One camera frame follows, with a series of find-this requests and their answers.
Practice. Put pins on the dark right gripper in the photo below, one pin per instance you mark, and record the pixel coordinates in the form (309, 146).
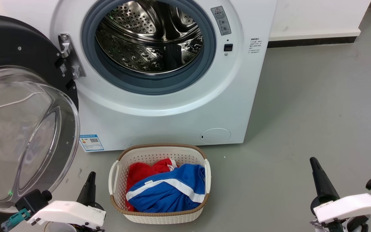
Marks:
(316, 203)

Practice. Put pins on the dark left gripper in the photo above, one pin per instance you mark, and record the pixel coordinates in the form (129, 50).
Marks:
(95, 205)

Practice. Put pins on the black round glass washer door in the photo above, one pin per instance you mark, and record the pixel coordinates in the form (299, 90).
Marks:
(18, 48)

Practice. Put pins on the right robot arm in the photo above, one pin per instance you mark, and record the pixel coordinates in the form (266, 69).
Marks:
(356, 224)

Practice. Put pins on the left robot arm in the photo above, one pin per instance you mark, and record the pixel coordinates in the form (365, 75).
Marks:
(60, 228)

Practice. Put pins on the white front-load washing machine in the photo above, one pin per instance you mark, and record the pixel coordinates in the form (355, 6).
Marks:
(159, 119)

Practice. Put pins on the silver door hinge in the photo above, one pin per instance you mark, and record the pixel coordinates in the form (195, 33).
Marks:
(72, 58)

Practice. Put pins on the black door latch socket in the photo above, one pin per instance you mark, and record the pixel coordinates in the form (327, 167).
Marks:
(228, 47)

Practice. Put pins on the blue energy label sticker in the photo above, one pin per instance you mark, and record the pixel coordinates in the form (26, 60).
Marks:
(91, 142)

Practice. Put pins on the red garment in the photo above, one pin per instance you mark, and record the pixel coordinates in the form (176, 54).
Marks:
(138, 172)

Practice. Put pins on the white perforated laundry basket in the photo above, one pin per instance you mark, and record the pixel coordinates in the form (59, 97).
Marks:
(156, 218)

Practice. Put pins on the blue garment with white stripe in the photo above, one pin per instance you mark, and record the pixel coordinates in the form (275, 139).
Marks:
(166, 196)

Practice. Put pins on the round white filter cover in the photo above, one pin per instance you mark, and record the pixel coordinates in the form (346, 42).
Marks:
(215, 136)

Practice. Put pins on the stainless steel washer drum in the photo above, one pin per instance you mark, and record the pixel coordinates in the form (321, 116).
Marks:
(134, 48)

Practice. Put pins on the small black text sticker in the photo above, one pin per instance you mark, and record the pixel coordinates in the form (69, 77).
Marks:
(255, 45)

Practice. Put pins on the grey warning sticker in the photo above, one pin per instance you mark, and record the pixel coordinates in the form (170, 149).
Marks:
(221, 21)

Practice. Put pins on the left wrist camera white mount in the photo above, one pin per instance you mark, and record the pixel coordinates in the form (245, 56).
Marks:
(66, 212)

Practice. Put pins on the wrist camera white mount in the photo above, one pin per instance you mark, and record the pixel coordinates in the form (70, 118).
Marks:
(66, 212)
(349, 206)

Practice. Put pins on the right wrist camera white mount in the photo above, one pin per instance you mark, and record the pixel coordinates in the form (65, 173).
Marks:
(349, 206)

